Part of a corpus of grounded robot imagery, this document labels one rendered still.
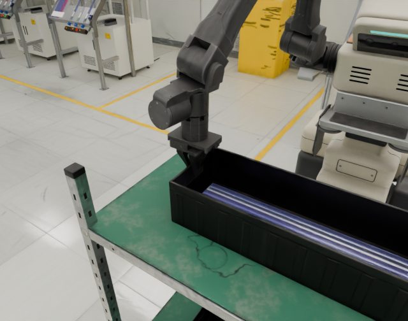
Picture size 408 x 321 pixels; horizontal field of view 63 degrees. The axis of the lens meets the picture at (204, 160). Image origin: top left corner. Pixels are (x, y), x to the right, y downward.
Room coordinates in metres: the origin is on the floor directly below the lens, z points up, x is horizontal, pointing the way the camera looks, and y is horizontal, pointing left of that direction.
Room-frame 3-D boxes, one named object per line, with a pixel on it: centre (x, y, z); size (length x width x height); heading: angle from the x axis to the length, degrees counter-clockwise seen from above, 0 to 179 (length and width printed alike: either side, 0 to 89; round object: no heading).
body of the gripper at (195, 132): (0.62, 0.02, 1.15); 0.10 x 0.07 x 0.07; 57
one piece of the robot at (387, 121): (0.87, -0.48, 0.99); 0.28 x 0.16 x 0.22; 57
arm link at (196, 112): (0.62, 0.02, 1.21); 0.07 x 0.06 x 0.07; 139
